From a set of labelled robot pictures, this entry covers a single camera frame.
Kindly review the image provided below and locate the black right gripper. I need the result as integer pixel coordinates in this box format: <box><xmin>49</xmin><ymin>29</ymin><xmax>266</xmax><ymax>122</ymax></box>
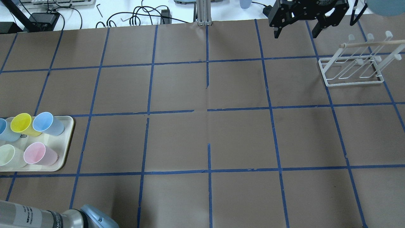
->
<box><xmin>269</xmin><ymin>0</ymin><xmax>350</xmax><ymax>39</ymax></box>

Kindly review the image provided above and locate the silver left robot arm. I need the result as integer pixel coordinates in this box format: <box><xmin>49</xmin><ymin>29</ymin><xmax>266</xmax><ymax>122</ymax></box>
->
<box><xmin>0</xmin><ymin>201</ymin><xmax>119</xmax><ymax>228</ymax></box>

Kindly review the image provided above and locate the blue cup on desk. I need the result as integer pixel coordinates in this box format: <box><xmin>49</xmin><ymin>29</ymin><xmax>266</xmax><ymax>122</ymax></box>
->
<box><xmin>239</xmin><ymin>0</ymin><xmax>252</xmax><ymax>9</ymax></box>

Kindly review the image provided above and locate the light blue plastic cup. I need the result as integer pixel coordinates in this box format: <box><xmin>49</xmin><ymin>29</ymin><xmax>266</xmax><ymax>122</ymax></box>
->
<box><xmin>32</xmin><ymin>112</ymin><xmax>65</xmax><ymax>136</ymax></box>

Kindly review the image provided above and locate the pink plastic cup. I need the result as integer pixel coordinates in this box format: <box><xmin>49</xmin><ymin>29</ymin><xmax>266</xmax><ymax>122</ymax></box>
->
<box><xmin>23</xmin><ymin>142</ymin><xmax>59</xmax><ymax>166</ymax></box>

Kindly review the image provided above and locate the yellow plastic cup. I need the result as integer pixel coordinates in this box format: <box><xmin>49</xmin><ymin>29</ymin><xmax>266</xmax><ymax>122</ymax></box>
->
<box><xmin>10</xmin><ymin>113</ymin><xmax>42</xmax><ymax>137</ymax></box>

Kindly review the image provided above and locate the pale green plastic cup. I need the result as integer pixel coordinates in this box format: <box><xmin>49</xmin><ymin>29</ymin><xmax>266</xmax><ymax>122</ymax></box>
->
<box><xmin>0</xmin><ymin>144</ymin><xmax>27</xmax><ymax>168</ymax></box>

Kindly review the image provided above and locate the black power adapter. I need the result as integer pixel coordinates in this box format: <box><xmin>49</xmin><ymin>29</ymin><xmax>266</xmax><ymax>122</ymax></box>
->
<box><xmin>29</xmin><ymin>12</ymin><xmax>60</xmax><ymax>31</ymax></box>

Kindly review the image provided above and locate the cream plastic tray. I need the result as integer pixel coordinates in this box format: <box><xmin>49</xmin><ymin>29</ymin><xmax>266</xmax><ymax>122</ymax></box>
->
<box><xmin>0</xmin><ymin>116</ymin><xmax>75</xmax><ymax>172</ymax></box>

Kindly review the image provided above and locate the white wire cup rack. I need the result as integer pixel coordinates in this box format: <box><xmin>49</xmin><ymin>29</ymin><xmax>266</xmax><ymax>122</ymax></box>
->
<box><xmin>318</xmin><ymin>31</ymin><xmax>404</xmax><ymax>87</ymax></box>

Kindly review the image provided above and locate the aluminium frame post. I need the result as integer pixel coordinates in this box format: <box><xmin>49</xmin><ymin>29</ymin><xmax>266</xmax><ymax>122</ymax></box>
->
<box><xmin>195</xmin><ymin>0</ymin><xmax>212</xmax><ymax>26</ymax></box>

